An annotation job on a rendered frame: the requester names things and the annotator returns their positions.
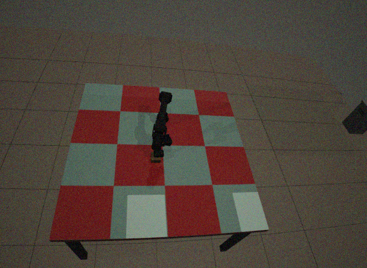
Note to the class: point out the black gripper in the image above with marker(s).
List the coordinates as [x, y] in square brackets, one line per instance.
[159, 153]

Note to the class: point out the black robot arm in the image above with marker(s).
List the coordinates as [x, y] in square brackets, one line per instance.
[160, 124]

